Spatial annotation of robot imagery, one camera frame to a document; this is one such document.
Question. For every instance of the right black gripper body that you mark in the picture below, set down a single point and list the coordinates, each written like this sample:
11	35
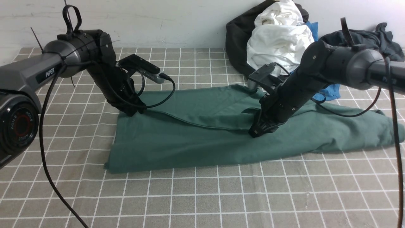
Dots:
281	103

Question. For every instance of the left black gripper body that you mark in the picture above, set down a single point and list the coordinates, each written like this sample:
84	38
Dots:
117	86

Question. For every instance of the green long-sleeve top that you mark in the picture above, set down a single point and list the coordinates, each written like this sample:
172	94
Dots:
209	127

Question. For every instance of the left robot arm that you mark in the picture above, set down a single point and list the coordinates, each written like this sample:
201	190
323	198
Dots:
89	50

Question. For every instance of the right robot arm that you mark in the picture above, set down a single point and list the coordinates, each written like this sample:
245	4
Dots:
321	65

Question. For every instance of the blue t-shirt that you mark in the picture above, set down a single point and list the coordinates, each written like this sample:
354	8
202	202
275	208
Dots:
332	92

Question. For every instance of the white crumpled shirt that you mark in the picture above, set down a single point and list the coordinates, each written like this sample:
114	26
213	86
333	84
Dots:
280	35

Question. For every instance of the dark grey crumpled garment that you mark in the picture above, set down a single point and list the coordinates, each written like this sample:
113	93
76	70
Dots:
379	40

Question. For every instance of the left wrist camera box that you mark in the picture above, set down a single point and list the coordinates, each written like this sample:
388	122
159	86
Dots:
138	64

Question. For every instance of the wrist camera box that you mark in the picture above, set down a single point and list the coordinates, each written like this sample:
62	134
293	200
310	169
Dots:
263	78
138	64

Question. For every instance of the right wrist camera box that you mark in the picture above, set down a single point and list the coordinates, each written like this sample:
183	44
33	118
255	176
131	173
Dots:
263	78

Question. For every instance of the black garment by wall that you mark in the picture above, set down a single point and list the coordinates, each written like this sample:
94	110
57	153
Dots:
239	31

